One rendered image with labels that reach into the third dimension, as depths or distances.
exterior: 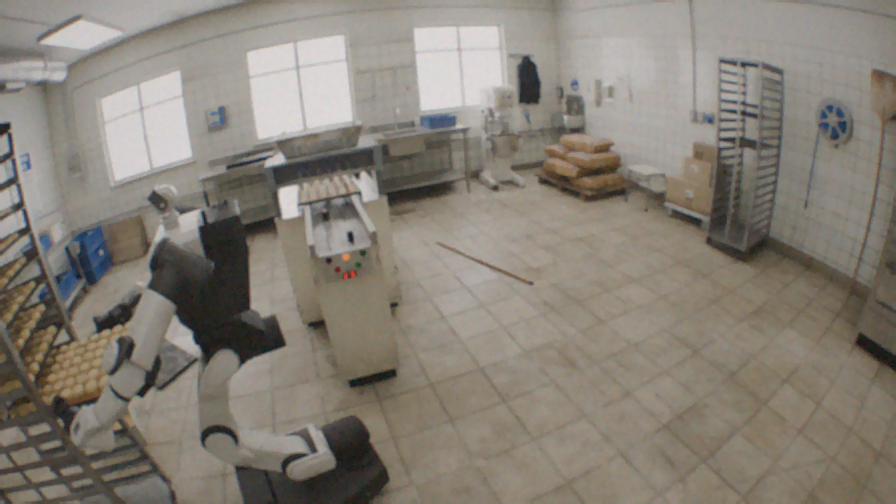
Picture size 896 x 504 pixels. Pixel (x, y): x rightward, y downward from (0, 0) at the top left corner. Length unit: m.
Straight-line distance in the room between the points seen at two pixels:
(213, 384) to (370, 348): 1.08
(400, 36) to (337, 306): 4.38
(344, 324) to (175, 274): 1.26
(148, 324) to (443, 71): 5.51
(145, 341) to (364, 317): 1.36
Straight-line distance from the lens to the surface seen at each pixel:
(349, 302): 2.01
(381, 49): 5.69
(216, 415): 1.46
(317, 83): 5.63
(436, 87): 5.97
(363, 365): 2.23
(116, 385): 0.99
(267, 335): 1.30
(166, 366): 3.15
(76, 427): 1.12
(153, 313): 0.95
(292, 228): 2.57
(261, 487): 1.80
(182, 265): 0.96
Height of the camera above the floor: 1.55
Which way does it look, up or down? 25 degrees down
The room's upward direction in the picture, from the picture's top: 5 degrees counter-clockwise
